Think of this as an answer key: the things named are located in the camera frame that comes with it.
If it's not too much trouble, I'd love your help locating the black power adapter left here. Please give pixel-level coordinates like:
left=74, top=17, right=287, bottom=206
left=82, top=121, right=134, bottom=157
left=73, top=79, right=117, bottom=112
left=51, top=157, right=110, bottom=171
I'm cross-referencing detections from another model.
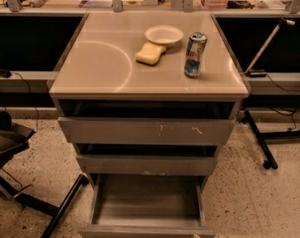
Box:
left=0, top=69, right=12, bottom=78

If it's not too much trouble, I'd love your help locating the grey bottom drawer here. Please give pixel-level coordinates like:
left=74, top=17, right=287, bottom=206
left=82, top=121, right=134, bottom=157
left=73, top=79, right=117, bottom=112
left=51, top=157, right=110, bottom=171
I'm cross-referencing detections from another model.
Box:
left=79, top=175, right=215, bottom=238

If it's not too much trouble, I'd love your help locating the yellow sponge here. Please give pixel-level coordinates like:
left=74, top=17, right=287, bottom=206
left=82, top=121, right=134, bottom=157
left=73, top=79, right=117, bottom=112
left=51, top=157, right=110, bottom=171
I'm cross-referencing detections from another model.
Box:
left=135, top=42, right=166, bottom=65

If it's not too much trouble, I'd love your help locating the grey top drawer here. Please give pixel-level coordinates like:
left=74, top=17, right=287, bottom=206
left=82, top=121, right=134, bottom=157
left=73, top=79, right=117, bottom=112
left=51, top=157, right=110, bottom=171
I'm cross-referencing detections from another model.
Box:
left=58, top=100, right=235, bottom=146

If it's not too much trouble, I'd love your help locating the white stick with black tip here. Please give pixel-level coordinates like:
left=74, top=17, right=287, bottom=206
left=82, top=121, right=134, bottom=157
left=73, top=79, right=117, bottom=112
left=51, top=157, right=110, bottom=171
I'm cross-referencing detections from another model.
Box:
left=245, top=18, right=296, bottom=76

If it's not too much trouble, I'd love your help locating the black stand right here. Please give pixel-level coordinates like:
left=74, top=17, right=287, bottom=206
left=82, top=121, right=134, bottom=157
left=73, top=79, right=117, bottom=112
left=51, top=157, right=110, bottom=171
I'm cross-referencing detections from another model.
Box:
left=242, top=110, right=300, bottom=170

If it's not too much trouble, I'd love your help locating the white bowl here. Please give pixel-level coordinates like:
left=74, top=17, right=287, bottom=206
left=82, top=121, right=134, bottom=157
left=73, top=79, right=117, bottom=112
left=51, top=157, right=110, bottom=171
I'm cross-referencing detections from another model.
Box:
left=145, top=25, right=183, bottom=49

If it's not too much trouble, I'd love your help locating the black power adapter right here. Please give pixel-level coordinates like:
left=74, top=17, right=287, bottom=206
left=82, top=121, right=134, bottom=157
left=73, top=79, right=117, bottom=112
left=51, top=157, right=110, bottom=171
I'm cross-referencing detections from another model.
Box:
left=247, top=69, right=266, bottom=78

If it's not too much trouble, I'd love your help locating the grey middle drawer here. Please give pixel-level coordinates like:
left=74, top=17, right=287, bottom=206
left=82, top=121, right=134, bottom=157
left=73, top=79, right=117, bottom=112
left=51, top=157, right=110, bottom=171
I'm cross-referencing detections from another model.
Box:
left=77, top=144, right=218, bottom=176

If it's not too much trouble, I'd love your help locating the grey drawer cabinet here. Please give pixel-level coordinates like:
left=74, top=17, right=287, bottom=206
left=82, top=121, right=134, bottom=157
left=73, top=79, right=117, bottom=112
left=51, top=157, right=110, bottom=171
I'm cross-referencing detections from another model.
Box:
left=47, top=11, right=251, bottom=183

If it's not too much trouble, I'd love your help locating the blue silver drink can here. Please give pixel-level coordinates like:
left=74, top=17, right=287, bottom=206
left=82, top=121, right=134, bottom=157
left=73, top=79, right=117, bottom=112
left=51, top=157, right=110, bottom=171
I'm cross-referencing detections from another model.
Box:
left=184, top=32, right=208, bottom=78

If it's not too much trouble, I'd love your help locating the grey drawer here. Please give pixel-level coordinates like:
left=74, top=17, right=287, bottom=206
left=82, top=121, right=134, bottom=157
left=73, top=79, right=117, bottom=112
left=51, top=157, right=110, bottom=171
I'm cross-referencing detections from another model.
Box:
left=79, top=175, right=215, bottom=238
left=58, top=100, right=235, bottom=146
left=77, top=144, right=218, bottom=176

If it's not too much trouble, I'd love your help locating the black power adapter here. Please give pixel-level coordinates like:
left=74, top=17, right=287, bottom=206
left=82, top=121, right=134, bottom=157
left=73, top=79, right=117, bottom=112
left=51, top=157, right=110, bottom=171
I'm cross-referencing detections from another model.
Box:
left=247, top=69, right=266, bottom=78
left=0, top=69, right=12, bottom=78

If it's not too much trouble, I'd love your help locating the black chair left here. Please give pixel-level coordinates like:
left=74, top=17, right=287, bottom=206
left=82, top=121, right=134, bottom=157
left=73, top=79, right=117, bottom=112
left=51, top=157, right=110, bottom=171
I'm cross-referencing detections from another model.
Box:
left=0, top=118, right=86, bottom=238

